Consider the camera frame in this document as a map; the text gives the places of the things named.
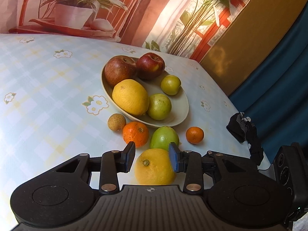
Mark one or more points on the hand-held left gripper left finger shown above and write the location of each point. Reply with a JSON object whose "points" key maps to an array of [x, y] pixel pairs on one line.
{"points": [[130, 157]]}

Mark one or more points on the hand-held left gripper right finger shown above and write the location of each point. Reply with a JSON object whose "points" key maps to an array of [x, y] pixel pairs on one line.
{"points": [[173, 160]]}

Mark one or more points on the yellow lemon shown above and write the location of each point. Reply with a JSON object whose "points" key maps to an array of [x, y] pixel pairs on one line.
{"points": [[154, 168], [130, 96]]}

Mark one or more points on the orange with green stem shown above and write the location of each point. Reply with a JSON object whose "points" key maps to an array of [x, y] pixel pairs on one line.
{"points": [[136, 133]]}

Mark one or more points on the small tangerine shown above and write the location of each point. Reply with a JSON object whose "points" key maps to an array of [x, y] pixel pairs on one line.
{"points": [[195, 134]]}

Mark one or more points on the small brown round fruit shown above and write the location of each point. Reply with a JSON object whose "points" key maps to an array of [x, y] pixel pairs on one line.
{"points": [[116, 122]]}

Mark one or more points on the large green apple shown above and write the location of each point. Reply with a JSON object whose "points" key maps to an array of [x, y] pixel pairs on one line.
{"points": [[159, 106]]}

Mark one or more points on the cream round plate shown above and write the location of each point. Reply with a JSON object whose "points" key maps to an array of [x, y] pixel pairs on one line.
{"points": [[178, 101]]}

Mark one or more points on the small yellow-green apple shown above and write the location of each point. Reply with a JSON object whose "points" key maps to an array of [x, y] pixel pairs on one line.
{"points": [[170, 84]]}

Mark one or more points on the brownish red apple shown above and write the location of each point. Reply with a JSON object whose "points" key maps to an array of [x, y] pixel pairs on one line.
{"points": [[119, 71]]}

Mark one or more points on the dark red apple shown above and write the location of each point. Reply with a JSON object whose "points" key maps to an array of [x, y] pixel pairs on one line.
{"points": [[150, 65]]}

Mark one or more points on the black glove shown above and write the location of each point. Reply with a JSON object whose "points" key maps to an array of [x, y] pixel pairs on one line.
{"points": [[243, 131]]}

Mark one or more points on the teal curtain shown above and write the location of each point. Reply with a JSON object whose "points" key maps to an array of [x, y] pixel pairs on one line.
{"points": [[284, 89]]}

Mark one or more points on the floral checked tablecloth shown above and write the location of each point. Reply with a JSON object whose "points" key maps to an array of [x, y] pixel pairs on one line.
{"points": [[48, 89]]}

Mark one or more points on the yellow wooden board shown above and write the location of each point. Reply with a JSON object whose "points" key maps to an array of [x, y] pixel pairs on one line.
{"points": [[240, 48]]}

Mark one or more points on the printed room backdrop cloth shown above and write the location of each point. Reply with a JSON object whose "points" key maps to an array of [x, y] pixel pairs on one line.
{"points": [[144, 9]]}

